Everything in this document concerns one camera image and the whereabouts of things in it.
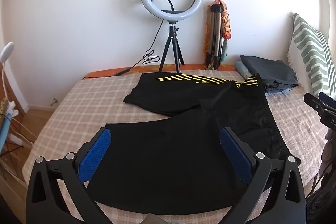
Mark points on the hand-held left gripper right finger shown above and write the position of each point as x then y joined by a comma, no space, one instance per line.
236,155

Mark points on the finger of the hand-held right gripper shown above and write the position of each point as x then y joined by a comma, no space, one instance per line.
328,99
312,102

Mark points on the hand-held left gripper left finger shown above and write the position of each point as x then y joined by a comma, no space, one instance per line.
95,153

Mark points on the black pants with yellow stripes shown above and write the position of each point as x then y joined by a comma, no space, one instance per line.
183,140

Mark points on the folded blue jeans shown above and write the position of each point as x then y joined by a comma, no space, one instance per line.
278,90

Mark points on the green striped pillow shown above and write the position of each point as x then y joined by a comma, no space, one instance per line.
309,56

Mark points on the beige plaid blanket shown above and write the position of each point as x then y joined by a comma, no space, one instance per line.
78,108

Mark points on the dark grey folded garment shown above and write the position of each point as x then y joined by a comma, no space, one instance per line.
270,69

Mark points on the small metal door stopper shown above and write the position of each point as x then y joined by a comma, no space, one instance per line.
54,101

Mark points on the striped dark clothing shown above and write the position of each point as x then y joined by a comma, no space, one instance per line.
324,187

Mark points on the white power strip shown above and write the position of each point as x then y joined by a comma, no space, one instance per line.
19,140

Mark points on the light blue folded garment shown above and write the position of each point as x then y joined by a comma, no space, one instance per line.
241,69

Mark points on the orange bedsheet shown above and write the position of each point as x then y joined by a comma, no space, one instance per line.
105,73

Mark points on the light blue board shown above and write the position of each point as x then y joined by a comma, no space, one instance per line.
4,134

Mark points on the teal cloth strip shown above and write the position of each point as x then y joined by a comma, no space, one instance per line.
224,52

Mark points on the orange patterned scarf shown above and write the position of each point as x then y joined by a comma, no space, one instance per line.
226,29

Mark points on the folded silver tripod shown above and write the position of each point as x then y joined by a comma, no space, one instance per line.
215,37

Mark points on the white clip lamp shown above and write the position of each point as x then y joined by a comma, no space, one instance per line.
6,52

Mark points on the small black tripod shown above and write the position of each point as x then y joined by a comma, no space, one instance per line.
172,32

